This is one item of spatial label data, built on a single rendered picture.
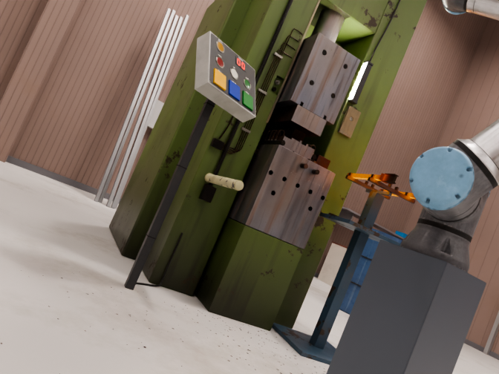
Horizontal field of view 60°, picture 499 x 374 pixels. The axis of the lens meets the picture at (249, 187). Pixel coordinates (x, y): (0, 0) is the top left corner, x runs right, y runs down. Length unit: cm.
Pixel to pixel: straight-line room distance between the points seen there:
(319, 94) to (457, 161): 139
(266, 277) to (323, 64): 118
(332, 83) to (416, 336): 159
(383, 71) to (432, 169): 177
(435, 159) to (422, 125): 862
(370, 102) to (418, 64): 680
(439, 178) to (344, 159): 158
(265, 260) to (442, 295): 122
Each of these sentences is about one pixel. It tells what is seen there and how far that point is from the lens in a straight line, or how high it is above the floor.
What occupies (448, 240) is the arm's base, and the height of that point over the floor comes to 66.
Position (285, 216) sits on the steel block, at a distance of 228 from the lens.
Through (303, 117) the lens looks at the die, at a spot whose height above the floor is 112.
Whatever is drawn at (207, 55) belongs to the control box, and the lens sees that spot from 196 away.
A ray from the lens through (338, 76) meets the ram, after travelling 250.
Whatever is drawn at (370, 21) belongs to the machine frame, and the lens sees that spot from 287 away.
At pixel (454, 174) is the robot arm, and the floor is 79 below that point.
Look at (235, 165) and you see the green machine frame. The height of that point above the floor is 74.
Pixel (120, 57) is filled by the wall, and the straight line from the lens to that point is 610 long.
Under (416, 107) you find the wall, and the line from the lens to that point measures 956.
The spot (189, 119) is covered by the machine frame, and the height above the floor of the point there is 92.
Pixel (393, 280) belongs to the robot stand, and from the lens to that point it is 128.
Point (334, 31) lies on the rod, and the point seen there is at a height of 172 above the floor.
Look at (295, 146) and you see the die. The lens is 235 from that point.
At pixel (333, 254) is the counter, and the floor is 51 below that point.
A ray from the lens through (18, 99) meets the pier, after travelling 566.
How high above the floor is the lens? 50
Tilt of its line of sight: 4 degrees up
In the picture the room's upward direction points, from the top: 23 degrees clockwise
